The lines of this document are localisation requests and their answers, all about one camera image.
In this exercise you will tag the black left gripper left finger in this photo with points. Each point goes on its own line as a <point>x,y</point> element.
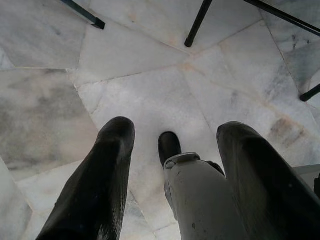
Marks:
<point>100,175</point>

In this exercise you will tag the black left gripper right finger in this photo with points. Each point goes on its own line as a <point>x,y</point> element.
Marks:
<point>262,187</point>

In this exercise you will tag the black folding chair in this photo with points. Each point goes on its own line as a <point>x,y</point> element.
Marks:
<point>197,25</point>

